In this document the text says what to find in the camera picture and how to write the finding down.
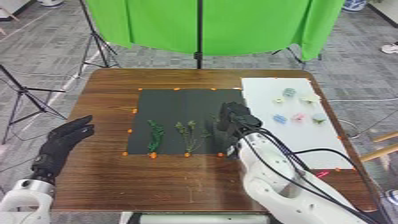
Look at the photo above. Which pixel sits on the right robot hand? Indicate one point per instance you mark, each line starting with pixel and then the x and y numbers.
pixel 236 116

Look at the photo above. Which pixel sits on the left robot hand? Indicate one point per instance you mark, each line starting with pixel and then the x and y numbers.
pixel 65 140

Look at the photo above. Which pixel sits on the green sprig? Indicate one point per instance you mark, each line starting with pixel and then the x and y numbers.
pixel 189 136
pixel 157 135
pixel 209 128

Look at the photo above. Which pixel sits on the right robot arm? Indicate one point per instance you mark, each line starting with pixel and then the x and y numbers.
pixel 278 186

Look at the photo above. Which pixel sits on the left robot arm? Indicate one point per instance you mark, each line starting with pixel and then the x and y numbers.
pixel 28 198

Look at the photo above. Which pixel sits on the yellow flower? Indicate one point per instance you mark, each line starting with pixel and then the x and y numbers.
pixel 278 100

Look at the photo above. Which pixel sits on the dark mat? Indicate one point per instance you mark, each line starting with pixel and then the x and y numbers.
pixel 179 106

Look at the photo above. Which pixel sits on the pink flower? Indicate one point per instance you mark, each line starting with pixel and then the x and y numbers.
pixel 300 117

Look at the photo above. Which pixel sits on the white sheet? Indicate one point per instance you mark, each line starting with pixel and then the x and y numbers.
pixel 303 140

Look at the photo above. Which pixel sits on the white flower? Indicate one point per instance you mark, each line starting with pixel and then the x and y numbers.
pixel 319 118
pixel 310 99

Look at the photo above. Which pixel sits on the black tripod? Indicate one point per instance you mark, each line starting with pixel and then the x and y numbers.
pixel 28 96

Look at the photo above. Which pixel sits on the black stand legs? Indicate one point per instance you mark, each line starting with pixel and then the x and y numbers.
pixel 294 55

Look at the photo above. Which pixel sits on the black stand pole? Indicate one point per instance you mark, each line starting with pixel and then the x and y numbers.
pixel 200 33

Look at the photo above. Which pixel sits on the wooden chair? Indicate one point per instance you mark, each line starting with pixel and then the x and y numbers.
pixel 379 150

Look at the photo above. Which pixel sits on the black light stand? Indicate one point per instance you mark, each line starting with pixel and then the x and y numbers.
pixel 99 43

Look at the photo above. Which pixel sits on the blue white vase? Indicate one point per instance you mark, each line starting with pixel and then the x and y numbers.
pixel 355 4
pixel 53 2

